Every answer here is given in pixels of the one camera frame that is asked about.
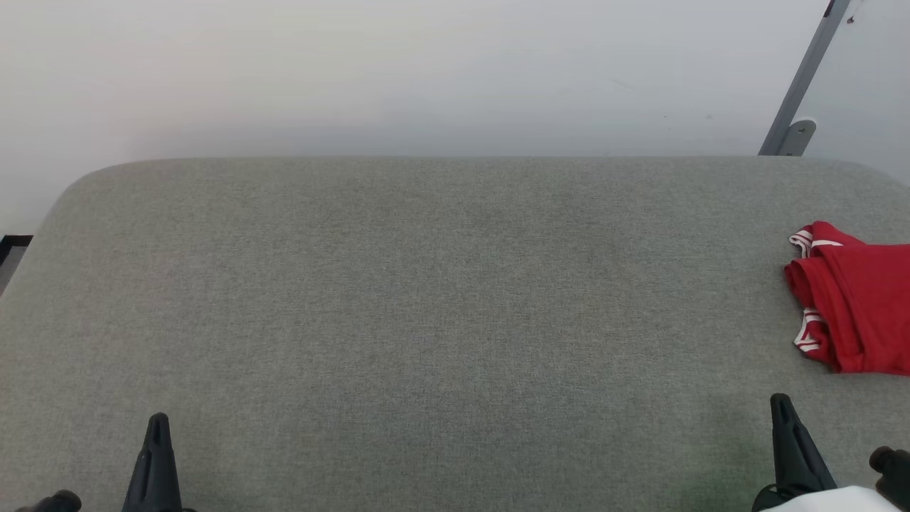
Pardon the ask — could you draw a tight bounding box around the black baseboard strip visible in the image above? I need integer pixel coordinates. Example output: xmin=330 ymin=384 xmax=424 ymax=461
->
xmin=0 ymin=234 xmax=34 ymax=265

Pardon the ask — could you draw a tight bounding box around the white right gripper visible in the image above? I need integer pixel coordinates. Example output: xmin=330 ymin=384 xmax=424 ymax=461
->
xmin=751 ymin=393 xmax=910 ymax=512

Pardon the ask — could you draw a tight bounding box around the red jersey with white sleeves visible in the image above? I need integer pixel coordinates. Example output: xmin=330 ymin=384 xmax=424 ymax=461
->
xmin=784 ymin=220 xmax=910 ymax=375

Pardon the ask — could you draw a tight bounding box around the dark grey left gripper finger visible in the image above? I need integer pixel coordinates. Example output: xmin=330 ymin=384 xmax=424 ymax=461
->
xmin=16 ymin=489 xmax=82 ymax=512
xmin=122 ymin=412 xmax=184 ymax=512

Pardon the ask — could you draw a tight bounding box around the grey metal post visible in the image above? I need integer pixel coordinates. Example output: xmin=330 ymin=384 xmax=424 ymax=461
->
xmin=758 ymin=0 xmax=852 ymax=156

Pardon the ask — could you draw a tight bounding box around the grey metal post bracket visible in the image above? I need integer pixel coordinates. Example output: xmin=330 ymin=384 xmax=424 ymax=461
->
xmin=777 ymin=119 xmax=818 ymax=156

